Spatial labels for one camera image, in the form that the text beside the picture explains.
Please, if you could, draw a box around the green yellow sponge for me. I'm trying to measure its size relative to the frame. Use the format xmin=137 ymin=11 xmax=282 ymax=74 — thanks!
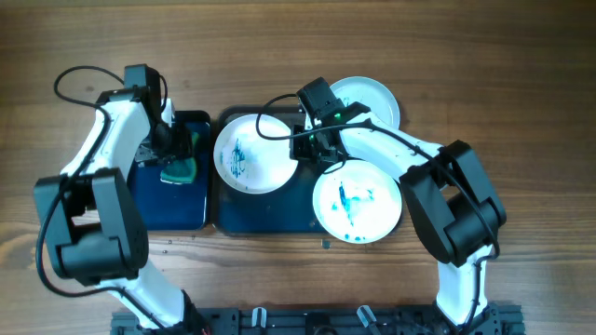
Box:
xmin=160 ymin=132 xmax=200 ymax=184

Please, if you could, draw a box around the white plate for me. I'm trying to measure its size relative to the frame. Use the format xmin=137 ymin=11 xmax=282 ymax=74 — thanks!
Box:
xmin=331 ymin=76 xmax=400 ymax=129
xmin=312 ymin=160 xmax=403 ymax=244
xmin=213 ymin=114 xmax=298 ymax=194

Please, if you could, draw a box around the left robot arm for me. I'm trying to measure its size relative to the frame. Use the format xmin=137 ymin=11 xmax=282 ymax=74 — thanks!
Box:
xmin=34 ymin=87 xmax=210 ymax=334

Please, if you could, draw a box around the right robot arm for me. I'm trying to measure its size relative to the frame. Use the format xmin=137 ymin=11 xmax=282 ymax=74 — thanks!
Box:
xmin=290 ymin=113 xmax=507 ymax=332

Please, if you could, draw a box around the large dark serving tray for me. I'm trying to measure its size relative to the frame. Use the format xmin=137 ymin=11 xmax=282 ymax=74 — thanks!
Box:
xmin=211 ymin=104 xmax=404 ymax=237

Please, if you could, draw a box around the small blue water tray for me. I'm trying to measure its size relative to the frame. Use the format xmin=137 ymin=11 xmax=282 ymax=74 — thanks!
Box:
xmin=128 ymin=111 xmax=212 ymax=231

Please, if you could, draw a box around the white plate top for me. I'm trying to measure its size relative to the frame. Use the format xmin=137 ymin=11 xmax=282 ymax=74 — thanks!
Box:
xmin=331 ymin=76 xmax=400 ymax=129

